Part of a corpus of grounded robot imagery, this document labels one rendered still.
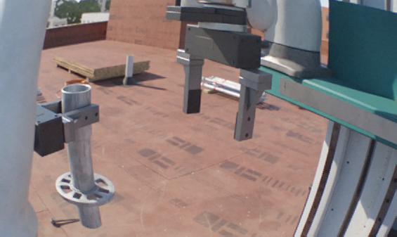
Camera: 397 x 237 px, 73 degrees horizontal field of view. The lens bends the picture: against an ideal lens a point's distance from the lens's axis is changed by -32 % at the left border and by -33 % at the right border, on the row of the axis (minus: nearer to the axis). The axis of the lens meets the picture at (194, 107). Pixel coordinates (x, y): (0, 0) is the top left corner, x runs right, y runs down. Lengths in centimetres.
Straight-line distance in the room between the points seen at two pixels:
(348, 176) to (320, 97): 35
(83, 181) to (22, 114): 36
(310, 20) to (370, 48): 18
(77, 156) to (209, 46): 27
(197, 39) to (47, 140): 30
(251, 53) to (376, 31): 39
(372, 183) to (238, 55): 59
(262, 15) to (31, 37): 61
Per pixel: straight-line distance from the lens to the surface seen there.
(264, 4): 78
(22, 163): 26
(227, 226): 240
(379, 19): 79
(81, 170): 58
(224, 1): 52
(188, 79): 63
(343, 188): 100
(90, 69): 604
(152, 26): 1036
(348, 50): 83
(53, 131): 46
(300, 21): 77
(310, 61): 79
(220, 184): 297
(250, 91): 52
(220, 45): 54
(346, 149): 95
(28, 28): 26
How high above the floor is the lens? 139
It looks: 17 degrees down
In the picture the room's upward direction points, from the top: 4 degrees clockwise
